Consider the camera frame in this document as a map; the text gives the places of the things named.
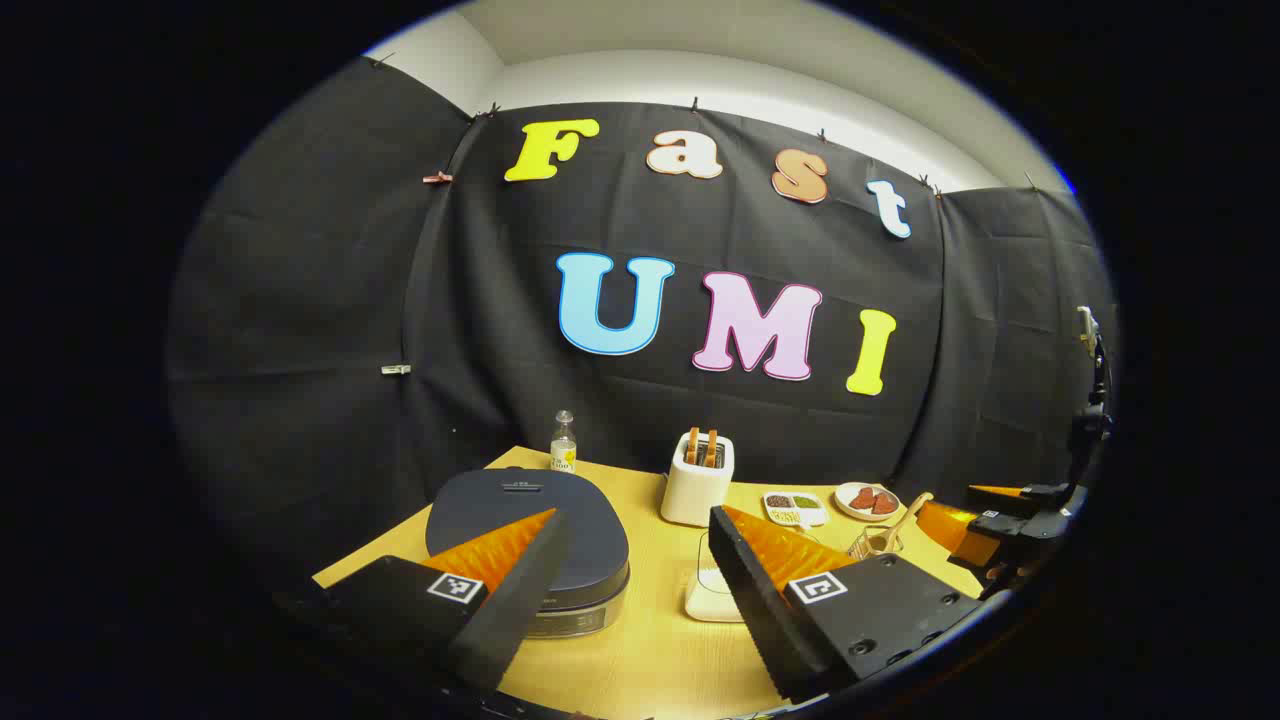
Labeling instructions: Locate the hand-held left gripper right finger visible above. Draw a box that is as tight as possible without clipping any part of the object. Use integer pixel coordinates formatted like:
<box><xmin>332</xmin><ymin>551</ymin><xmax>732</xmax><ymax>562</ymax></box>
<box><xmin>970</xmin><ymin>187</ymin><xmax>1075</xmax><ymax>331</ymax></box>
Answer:
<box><xmin>707</xmin><ymin>505</ymin><xmax>986</xmax><ymax>704</ymax></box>

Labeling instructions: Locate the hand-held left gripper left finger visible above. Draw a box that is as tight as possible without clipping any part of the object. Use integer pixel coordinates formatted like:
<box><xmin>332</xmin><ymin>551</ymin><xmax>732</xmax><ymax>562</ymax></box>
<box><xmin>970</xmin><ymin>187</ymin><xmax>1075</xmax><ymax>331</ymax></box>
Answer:
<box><xmin>320</xmin><ymin>508</ymin><xmax>573</xmax><ymax>693</ymax></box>

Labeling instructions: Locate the wooden spoon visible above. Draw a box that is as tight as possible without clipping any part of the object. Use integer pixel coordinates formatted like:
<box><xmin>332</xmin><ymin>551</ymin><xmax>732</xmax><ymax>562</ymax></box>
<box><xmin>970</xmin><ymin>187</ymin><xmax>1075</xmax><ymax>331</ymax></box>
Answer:
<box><xmin>868</xmin><ymin>491</ymin><xmax>935</xmax><ymax>556</ymax></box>

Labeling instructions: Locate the dark grey rice cooker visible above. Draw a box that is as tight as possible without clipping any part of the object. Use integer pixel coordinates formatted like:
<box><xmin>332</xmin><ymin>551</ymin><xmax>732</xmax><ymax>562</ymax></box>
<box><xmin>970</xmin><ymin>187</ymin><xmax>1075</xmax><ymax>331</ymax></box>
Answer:
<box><xmin>425</xmin><ymin>467</ymin><xmax>632</xmax><ymax>641</ymax></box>

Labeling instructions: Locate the clear plastic rice container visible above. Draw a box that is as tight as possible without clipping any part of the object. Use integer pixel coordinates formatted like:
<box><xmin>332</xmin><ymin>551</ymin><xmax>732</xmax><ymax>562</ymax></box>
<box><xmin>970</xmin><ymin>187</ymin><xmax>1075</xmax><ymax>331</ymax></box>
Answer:
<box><xmin>685</xmin><ymin>528</ymin><xmax>746</xmax><ymax>624</ymax></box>

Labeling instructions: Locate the white divided dish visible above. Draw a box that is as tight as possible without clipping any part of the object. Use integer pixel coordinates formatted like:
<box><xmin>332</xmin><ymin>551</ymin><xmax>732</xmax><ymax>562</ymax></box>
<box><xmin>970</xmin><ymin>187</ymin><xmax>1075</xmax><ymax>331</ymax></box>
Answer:
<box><xmin>762</xmin><ymin>490</ymin><xmax>829</xmax><ymax>529</ymax></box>

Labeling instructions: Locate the white toaster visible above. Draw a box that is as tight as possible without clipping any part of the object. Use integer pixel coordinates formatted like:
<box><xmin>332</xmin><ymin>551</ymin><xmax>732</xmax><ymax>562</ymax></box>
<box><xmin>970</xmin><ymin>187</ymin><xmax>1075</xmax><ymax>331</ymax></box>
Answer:
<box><xmin>660</xmin><ymin>432</ymin><xmax>736</xmax><ymax>528</ymax></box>

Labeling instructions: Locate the white round plate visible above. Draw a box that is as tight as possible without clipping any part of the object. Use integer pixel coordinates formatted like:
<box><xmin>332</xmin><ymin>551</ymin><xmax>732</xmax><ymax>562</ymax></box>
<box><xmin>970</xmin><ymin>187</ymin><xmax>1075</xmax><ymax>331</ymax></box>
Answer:
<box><xmin>834</xmin><ymin>482</ymin><xmax>903</xmax><ymax>523</ymax></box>

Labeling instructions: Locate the black backdrop cloth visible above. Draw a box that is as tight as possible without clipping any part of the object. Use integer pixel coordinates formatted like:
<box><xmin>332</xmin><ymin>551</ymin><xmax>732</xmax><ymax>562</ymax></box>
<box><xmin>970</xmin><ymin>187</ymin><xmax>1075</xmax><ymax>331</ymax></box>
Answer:
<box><xmin>165</xmin><ymin>55</ymin><xmax>1119</xmax><ymax>591</ymax></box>

